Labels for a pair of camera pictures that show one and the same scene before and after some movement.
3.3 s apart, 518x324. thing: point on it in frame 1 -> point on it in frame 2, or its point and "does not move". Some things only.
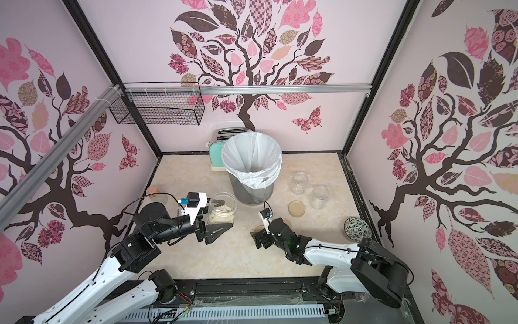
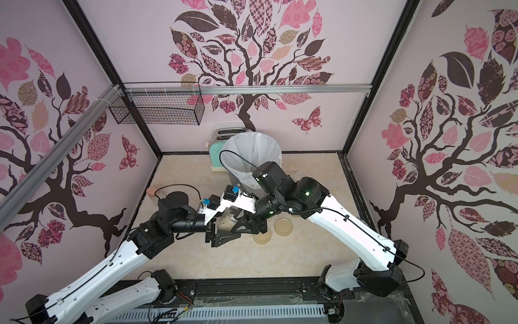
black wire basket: x=159 y=103 does not move
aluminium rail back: x=246 y=89 does not move
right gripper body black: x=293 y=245 -> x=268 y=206
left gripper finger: x=212 y=231 -> x=222 y=236
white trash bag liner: x=254 y=156 does not move
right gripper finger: x=262 y=238 -> x=255 y=226
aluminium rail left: x=56 y=153 does not move
